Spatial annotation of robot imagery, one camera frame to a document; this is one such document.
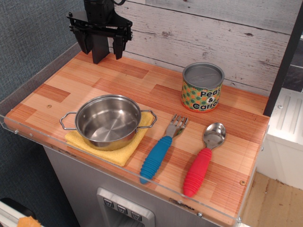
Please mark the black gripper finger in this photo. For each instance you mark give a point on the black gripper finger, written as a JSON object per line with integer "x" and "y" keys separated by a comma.
{"x": 119, "y": 44}
{"x": 83, "y": 40}

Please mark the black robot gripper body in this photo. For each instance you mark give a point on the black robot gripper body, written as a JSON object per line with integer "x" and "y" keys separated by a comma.
{"x": 100, "y": 18}

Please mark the red handled metal spoon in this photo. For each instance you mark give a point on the red handled metal spoon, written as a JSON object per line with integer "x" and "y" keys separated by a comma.
{"x": 213, "y": 137}

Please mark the stainless steel pot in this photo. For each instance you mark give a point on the stainless steel pot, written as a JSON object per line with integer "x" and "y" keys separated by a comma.
{"x": 108, "y": 122}

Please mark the peas and carrots can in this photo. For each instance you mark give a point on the peas and carrots can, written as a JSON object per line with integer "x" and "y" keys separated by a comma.
{"x": 201, "y": 87}

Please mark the clear acrylic table guard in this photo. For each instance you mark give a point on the clear acrylic table guard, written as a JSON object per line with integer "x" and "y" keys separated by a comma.
{"x": 65, "y": 84}

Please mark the yellow folded cloth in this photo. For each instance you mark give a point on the yellow folded cloth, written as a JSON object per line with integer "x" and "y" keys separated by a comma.
{"x": 118, "y": 157}

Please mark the grey toy fridge cabinet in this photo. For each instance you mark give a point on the grey toy fridge cabinet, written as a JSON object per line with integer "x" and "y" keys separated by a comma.
{"x": 81, "y": 179}

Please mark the silver dispenser button panel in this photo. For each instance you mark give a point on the silver dispenser button panel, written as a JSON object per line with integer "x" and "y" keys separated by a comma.
{"x": 120, "y": 212}

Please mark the orange black object corner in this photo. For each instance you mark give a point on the orange black object corner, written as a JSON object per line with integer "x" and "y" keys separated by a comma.
{"x": 14, "y": 214}

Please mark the white toy sink unit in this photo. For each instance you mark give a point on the white toy sink unit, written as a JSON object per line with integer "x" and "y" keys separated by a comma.
{"x": 281, "y": 155}

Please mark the black vertical post left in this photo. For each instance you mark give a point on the black vertical post left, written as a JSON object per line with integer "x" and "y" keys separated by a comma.
{"x": 100, "y": 48}

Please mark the black vertical post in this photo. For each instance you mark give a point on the black vertical post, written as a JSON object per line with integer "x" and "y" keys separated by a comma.
{"x": 285, "y": 63}
{"x": 100, "y": 48}

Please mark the blue handled metal fork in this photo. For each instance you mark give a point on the blue handled metal fork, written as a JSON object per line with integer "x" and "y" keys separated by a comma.
{"x": 157, "y": 154}

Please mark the black vertical post right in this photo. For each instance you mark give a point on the black vertical post right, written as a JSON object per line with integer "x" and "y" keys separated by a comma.
{"x": 285, "y": 63}

